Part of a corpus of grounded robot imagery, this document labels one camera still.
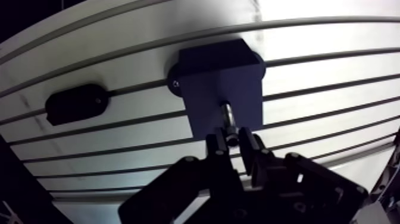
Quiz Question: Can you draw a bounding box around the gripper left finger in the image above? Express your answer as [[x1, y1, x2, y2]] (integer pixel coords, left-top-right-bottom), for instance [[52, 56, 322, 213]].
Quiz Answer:
[[117, 126, 245, 224]]

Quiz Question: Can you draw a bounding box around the steel bolt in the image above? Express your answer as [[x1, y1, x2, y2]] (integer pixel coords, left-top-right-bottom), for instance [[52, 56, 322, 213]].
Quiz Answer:
[[220, 100, 239, 147]]

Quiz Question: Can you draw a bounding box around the dark blue-grey block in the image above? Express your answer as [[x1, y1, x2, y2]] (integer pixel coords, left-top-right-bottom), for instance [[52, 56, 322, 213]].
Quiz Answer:
[[167, 38, 267, 141]]

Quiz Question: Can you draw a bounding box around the black oval holder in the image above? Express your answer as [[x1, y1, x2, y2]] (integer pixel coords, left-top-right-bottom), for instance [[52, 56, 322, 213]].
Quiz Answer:
[[45, 83, 110, 126]]

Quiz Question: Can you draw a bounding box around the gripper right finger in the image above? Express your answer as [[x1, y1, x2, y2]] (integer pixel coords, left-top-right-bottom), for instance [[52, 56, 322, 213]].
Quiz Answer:
[[238, 126, 370, 224]]

